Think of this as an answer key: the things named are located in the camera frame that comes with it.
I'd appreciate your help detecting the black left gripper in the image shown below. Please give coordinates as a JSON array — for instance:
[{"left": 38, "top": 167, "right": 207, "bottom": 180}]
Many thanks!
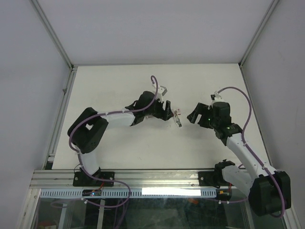
[{"left": 144, "top": 96, "right": 173, "bottom": 121}]

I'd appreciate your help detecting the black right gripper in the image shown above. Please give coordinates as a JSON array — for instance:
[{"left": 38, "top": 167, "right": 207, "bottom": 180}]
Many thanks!
[{"left": 186, "top": 102, "right": 218, "bottom": 129}]

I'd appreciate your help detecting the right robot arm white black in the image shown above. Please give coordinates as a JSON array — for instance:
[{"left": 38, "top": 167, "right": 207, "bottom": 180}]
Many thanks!
[{"left": 187, "top": 102, "right": 291, "bottom": 216}]

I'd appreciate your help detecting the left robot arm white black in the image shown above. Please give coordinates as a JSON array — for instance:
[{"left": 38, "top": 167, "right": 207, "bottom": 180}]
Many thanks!
[{"left": 67, "top": 91, "right": 174, "bottom": 187}]

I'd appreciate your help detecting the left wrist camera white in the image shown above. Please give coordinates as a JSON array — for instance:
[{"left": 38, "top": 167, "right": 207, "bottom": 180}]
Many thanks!
[{"left": 152, "top": 84, "right": 167, "bottom": 103}]

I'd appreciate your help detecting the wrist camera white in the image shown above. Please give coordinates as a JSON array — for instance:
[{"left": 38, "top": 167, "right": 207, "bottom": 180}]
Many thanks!
[
  {"left": 210, "top": 91, "right": 223, "bottom": 102},
  {"left": 152, "top": 84, "right": 167, "bottom": 103}
]

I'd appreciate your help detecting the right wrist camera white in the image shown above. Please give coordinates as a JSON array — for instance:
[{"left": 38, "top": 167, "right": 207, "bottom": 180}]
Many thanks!
[{"left": 210, "top": 91, "right": 223, "bottom": 102}]

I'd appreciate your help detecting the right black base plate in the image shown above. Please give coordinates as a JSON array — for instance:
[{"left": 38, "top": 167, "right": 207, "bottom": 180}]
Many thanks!
[{"left": 198, "top": 171, "right": 221, "bottom": 188}]

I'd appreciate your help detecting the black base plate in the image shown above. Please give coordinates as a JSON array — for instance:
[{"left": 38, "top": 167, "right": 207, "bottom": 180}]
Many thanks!
[
  {"left": 72, "top": 170, "right": 115, "bottom": 187},
  {"left": 198, "top": 171, "right": 221, "bottom": 188}
]

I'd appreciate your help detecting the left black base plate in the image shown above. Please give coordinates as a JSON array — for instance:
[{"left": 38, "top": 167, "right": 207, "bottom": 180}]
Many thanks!
[{"left": 72, "top": 170, "right": 115, "bottom": 187}]

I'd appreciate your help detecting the aluminium mounting rail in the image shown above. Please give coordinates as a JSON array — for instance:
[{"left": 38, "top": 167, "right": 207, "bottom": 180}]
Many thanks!
[{"left": 30, "top": 168, "right": 239, "bottom": 189}]

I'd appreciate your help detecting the white slotted cable duct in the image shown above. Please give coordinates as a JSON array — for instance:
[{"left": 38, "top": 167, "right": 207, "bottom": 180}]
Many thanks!
[{"left": 40, "top": 187, "right": 217, "bottom": 199}]

